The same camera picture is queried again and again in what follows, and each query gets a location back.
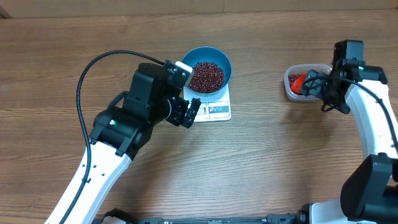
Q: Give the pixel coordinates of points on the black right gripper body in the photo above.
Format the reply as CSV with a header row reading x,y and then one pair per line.
x,y
324,89

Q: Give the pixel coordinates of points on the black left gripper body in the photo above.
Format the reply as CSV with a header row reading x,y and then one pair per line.
x,y
177,111

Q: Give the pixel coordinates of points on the orange scoop with blue handle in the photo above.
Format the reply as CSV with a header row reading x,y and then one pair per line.
x,y
298,84

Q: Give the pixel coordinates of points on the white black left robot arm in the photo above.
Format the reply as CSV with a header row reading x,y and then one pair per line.
x,y
119,131

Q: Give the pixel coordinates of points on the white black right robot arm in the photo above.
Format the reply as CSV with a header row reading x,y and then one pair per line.
x,y
354,87

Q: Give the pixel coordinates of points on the white digital kitchen scale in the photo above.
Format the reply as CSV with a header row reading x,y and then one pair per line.
x,y
214,106

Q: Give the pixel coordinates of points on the red beans in bowl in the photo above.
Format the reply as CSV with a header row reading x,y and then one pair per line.
x,y
208,77

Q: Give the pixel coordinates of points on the blue bowl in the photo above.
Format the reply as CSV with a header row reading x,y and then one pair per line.
x,y
210,54

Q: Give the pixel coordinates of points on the clear plastic container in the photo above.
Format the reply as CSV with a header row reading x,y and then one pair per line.
x,y
300,69

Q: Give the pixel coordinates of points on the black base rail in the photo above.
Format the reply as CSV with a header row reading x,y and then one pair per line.
x,y
117,216

